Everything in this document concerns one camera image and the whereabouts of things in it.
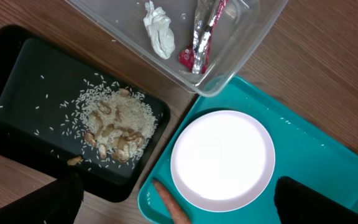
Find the teal plastic tray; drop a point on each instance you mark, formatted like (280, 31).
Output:
(303, 152)

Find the orange carrot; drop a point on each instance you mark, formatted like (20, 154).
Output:
(176, 212)

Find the pink plate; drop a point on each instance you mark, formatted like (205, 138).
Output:
(222, 161)

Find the loose peanut shell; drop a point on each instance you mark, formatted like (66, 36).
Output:
(74, 161)

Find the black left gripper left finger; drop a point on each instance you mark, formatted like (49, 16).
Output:
(57, 202)

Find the rice and peanut pile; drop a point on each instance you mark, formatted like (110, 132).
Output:
(106, 123)

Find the black tray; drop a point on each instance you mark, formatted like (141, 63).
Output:
(25, 60)

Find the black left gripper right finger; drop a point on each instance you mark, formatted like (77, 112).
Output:
(297, 203)

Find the red foil snack wrapper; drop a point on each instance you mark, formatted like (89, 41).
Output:
(196, 56)

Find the white tissue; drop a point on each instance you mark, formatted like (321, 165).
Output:
(157, 25)

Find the clear plastic bin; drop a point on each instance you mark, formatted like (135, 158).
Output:
(239, 31)

